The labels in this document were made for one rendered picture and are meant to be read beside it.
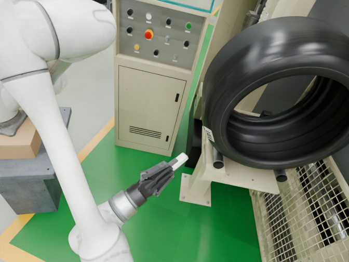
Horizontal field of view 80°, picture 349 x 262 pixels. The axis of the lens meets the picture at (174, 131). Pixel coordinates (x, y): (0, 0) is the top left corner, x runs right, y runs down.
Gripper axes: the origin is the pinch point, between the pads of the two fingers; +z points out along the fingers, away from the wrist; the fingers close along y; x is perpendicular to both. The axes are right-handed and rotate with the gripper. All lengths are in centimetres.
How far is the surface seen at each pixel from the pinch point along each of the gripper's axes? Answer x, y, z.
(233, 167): -2.2, 30.1, 24.2
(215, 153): -3.1, 14.1, 17.3
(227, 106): 7.0, -13.0, 20.9
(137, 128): -101, 45, 10
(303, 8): 1, -23, 69
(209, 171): -1.7, 19.5, 11.0
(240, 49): 4.3, -26.1, 32.5
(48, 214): -83, 48, -78
